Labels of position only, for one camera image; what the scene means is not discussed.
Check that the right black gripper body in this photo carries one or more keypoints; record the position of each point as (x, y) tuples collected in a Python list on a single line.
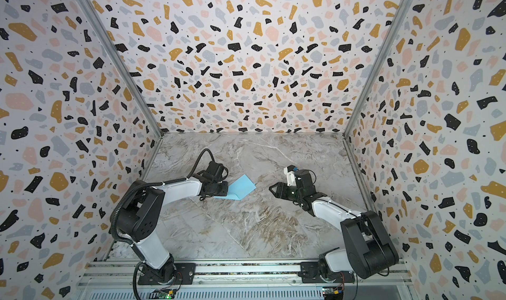
[(284, 189)]

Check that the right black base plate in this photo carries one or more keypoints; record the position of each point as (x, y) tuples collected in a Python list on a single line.
[(318, 272)]

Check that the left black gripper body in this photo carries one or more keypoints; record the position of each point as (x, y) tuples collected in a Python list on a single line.
[(219, 188)]

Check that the right circuit board with wires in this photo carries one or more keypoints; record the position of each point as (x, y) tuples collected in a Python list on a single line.
[(333, 293)]

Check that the light blue paper sheet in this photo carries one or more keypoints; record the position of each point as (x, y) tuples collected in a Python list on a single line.
[(239, 189)]

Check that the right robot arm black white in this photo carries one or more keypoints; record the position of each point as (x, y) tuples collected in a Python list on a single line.
[(368, 247)]

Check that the aluminium corner post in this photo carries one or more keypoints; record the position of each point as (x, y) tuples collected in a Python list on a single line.
[(110, 49), (377, 65)]

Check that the right aluminium corner post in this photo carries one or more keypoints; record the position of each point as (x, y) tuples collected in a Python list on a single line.
[(377, 65)]

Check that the left aluminium corner post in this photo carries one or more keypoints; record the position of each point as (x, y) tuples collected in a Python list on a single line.
[(110, 49)]

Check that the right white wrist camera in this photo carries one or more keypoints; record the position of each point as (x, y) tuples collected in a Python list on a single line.
[(289, 172)]

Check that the aluminium front rail frame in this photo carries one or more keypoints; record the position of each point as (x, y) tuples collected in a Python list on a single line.
[(239, 279)]

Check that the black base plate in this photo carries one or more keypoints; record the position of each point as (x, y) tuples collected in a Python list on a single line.
[(318, 272), (171, 274)]

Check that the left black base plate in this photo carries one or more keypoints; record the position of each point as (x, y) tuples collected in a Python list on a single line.
[(171, 274)]

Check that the left green circuit board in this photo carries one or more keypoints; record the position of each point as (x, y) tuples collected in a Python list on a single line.
[(166, 293)]

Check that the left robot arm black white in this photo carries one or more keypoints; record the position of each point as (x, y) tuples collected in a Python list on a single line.
[(135, 218)]

